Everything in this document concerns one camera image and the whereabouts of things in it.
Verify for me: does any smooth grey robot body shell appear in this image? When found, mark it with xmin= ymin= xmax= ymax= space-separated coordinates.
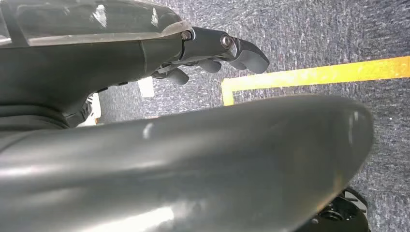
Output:
xmin=0 ymin=94 xmax=375 ymax=232

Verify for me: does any yellow floor tape marking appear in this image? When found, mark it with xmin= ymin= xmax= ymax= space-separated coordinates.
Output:
xmin=220 ymin=56 xmax=410 ymax=107

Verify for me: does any white floor label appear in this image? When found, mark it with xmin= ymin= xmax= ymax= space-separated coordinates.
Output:
xmin=137 ymin=76 xmax=155 ymax=98

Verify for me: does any ribbed grey left arm sleeve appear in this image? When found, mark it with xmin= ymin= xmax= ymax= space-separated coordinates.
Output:
xmin=0 ymin=101 xmax=94 ymax=142

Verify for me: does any white object with orange edge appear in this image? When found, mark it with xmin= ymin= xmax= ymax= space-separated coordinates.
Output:
xmin=76 ymin=93 xmax=102 ymax=128

